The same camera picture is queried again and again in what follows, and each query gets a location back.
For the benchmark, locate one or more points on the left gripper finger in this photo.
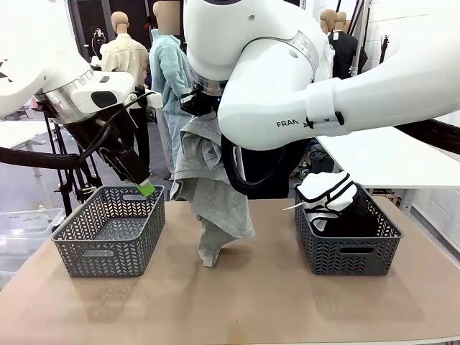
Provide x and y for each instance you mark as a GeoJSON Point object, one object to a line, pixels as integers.
{"type": "Point", "coordinates": [136, 169]}
{"type": "Point", "coordinates": [115, 167]}

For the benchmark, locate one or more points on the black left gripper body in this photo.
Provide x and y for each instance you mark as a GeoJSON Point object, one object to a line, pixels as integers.
{"type": "Point", "coordinates": [104, 136]}

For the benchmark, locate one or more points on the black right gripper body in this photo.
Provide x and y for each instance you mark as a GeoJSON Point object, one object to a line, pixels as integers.
{"type": "Point", "coordinates": [201, 102]}

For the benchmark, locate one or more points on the grey t-shirt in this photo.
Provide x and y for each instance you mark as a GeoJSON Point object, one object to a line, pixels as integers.
{"type": "Point", "coordinates": [212, 201]}

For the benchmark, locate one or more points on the white garment with black stripes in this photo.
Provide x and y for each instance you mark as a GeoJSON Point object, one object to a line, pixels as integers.
{"type": "Point", "coordinates": [323, 190]}

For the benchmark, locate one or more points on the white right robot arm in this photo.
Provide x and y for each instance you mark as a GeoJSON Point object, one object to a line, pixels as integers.
{"type": "Point", "coordinates": [287, 90]}

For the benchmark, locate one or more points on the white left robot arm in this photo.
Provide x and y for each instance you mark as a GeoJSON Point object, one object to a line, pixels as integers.
{"type": "Point", "coordinates": [43, 54]}

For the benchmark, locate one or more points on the mannequin in light blue fleece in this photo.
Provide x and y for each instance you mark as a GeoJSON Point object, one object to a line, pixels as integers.
{"type": "Point", "coordinates": [169, 72]}

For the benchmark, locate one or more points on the mannequin in beige shirt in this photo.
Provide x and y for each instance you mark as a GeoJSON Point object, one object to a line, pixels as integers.
{"type": "Point", "coordinates": [124, 57]}

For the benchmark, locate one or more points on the grey plastic lattice basket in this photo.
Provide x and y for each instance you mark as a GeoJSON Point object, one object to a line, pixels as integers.
{"type": "Point", "coordinates": [108, 251]}
{"type": "Point", "coordinates": [352, 255]}

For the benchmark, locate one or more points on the white table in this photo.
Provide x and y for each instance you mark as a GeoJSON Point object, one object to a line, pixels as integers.
{"type": "Point", "coordinates": [388, 165]}
{"type": "Point", "coordinates": [18, 133]}

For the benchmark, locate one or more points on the person in black t-shirt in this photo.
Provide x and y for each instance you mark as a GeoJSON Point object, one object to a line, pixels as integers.
{"type": "Point", "coordinates": [291, 169]}

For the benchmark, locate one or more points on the clear plastic storage bin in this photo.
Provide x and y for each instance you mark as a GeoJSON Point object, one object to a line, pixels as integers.
{"type": "Point", "coordinates": [25, 233]}

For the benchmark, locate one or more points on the mannequin in white shirt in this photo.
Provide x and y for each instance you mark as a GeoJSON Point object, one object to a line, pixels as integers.
{"type": "Point", "coordinates": [327, 54]}

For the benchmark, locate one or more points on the mannequin in black shirt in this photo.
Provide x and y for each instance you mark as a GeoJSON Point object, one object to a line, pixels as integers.
{"type": "Point", "coordinates": [346, 54]}

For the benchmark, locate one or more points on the black light stand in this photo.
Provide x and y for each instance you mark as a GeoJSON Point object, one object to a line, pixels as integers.
{"type": "Point", "coordinates": [384, 50]}

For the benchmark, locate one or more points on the black camera tripod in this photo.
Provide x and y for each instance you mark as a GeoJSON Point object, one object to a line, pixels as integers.
{"type": "Point", "coordinates": [72, 179]}

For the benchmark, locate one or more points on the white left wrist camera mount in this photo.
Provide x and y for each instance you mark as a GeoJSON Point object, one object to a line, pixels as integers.
{"type": "Point", "coordinates": [152, 100]}

